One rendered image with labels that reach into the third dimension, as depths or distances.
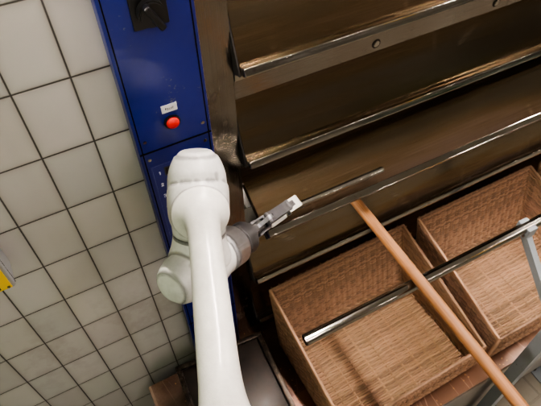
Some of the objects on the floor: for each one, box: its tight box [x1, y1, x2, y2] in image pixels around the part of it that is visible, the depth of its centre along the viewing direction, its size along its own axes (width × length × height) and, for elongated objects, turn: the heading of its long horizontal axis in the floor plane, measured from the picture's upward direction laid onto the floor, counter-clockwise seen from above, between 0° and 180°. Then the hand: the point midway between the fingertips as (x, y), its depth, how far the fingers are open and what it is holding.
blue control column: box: [91, 0, 240, 351], centre depth 204 cm, size 193×16×215 cm, turn 29°
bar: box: [302, 213, 541, 406], centre depth 183 cm, size 31×127×118 cm, turn 119°
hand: (284, 210), depth 129 cm, fingers closed on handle, 5 cm apart
